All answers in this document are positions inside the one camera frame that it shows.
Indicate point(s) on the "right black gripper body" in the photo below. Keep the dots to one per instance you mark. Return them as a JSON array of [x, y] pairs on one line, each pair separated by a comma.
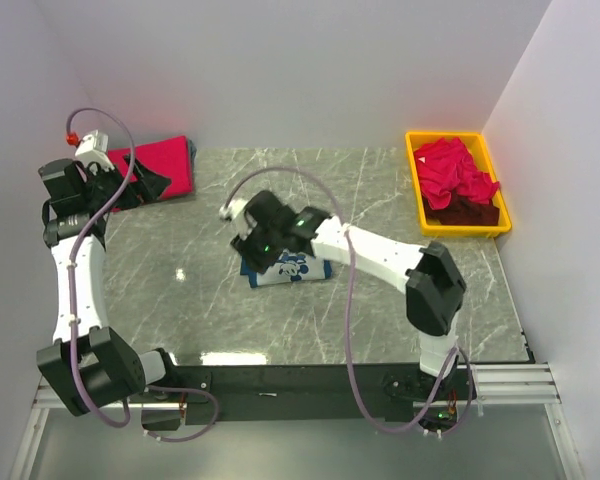
[[260, 249]]

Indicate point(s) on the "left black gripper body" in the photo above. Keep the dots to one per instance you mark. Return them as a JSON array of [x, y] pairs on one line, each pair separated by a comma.
[[105, 185]]

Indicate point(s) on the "blue t-shirt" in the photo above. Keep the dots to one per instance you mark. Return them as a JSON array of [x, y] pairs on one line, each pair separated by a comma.
[[289, 268]]

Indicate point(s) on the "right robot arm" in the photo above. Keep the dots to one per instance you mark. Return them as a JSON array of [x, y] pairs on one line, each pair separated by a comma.
[[427, 276]]

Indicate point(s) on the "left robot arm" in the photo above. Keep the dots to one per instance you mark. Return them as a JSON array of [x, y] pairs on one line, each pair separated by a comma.
[[87, 363]]

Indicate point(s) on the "folded pink t-shirt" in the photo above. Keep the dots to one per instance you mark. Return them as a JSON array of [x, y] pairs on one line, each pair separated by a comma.
[[169, 158]]

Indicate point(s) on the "folded grey t-shirt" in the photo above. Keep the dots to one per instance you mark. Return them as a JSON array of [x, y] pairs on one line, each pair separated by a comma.
[[191, 152]]

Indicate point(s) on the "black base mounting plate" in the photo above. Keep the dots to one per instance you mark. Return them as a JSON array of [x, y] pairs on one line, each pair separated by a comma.
[[193, 395]]

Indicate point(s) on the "crumpled pink t-shirt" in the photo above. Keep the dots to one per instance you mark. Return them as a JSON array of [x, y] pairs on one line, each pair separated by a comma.
[[446, 167]]

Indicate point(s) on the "dark red t-shirt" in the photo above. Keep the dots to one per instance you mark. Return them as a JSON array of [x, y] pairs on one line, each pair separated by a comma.
[[463, 212]]

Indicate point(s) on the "yellow plastic bin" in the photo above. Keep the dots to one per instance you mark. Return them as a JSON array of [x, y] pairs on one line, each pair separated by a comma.
[[476, 145]]

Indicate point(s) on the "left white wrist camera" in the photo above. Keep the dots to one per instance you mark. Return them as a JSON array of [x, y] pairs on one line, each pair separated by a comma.
[[91, 152]]

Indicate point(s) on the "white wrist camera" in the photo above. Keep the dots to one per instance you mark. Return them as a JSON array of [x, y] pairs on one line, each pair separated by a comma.
[[234, 212], [91, 152]]

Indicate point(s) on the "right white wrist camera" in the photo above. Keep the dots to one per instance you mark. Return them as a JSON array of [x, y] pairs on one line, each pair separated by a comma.
[[234, 212]]

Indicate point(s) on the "aluminium rail frame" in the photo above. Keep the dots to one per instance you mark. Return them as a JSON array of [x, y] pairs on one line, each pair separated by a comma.
[[516, 430]]

